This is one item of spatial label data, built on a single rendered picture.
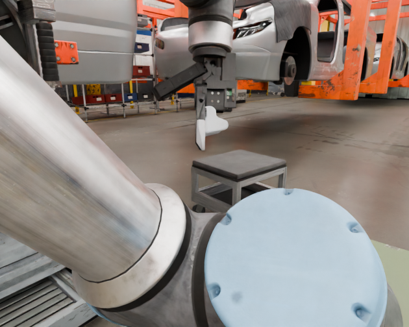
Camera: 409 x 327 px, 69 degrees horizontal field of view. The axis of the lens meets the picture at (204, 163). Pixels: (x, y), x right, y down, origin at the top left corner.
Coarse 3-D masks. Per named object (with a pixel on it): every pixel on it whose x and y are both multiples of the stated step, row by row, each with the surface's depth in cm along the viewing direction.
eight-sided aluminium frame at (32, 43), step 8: (8, 0) 84; (16, 0) 82; (16, 8) 86; (32, 32) 87; (32, 40) 88; (32, 48) 91; (32, 56) 91; (32, 64) 92; (40, 64) 90; (40, 72) 90
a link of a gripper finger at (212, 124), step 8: (208, 112) 56; (200, 120) 54; (208, 120) 55; (216, 120) 55; (224, 120) 56; (200, 128) 54; (208, 128) 54; (216, 128) 54; (224, 128) 55; (200, 136) 54; (200, 144) 54
